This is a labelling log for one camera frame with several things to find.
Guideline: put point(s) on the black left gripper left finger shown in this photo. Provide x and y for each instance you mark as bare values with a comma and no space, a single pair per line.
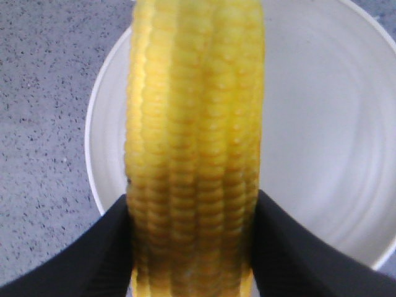
99,263

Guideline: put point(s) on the pale yellow corn cob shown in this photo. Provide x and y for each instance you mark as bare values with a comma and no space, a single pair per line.
192,152

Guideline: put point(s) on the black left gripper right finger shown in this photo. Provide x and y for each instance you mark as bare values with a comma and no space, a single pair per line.
288,260

